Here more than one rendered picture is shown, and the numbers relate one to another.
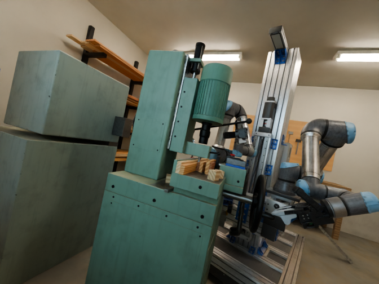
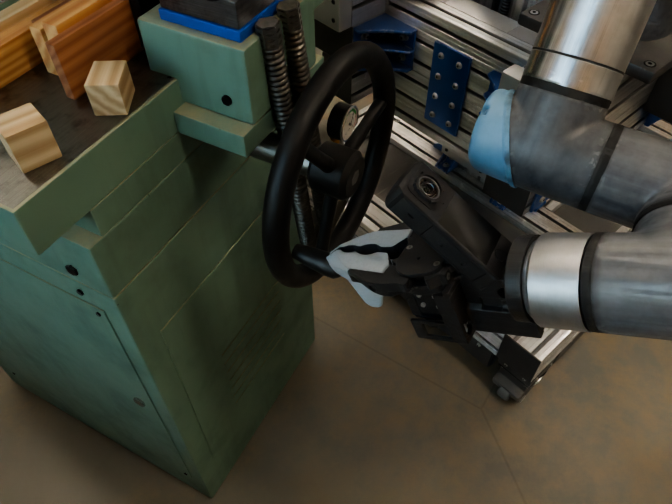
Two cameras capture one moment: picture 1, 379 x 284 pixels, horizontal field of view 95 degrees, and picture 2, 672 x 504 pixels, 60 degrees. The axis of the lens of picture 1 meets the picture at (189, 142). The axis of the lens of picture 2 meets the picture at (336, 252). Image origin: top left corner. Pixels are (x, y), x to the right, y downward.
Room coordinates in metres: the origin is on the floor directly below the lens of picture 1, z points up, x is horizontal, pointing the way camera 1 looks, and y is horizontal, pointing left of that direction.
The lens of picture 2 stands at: (0.38, -0.49, 1.27)
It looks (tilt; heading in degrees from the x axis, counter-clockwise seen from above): 50 degrees down; 10
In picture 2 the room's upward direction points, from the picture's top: straight up
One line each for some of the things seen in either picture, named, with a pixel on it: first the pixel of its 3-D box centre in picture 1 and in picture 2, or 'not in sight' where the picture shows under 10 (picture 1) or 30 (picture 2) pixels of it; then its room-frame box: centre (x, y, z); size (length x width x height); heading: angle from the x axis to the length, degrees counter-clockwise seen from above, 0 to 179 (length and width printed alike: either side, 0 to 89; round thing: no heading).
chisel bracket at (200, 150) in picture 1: (197, 151); not in sight; (1.00, -0.06, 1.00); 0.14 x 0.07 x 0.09; 72
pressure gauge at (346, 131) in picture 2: (229, 209); (340, 125); (1.17, -0.36, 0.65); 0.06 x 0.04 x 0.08; 162
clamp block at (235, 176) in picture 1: (232, 174); (233, 42); (0.96, -0.27, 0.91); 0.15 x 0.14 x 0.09; 162
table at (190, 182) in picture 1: (215, 178); (180, 58); (0.99, -0.19, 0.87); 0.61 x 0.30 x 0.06; 162
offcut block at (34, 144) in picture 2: (214, 174); (27, 138); (0.76, -0.13, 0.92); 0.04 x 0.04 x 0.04; 51
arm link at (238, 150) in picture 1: (239, 150); not in sight; (1.34, -0.39, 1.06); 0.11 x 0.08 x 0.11; 119
